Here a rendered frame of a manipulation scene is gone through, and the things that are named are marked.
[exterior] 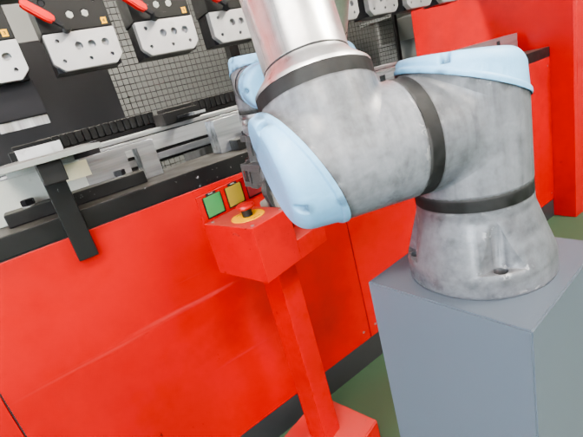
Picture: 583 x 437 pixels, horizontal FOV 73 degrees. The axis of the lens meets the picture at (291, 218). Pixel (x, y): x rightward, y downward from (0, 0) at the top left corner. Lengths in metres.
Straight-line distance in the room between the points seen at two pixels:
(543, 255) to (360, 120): 0.22
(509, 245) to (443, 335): 0.11
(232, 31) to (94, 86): 0.62
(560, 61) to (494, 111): 1.99
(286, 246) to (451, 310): 0.46
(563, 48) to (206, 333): 2.01
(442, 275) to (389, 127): 0.17
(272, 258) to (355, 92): 0.50
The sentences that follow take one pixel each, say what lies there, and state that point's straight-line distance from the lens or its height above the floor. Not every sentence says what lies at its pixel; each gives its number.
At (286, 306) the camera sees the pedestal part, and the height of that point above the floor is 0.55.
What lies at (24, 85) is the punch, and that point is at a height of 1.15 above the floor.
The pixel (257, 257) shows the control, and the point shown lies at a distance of 0.77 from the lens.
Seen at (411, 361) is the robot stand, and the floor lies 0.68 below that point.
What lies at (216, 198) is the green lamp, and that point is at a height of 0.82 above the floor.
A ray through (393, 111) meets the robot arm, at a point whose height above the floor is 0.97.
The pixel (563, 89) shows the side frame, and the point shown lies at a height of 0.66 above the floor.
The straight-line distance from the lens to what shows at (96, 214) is 0.95.
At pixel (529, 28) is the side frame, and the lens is 2.41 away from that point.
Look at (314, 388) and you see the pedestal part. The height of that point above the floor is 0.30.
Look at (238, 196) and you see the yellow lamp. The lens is 0.91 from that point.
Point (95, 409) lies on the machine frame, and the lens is 1.11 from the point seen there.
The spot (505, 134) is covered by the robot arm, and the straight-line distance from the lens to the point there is 0.40.
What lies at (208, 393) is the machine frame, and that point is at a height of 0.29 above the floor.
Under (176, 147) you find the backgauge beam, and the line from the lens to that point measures 1.38.
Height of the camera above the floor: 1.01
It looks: 19 degrees down
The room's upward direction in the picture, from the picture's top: 15 degrees counter-clockwise
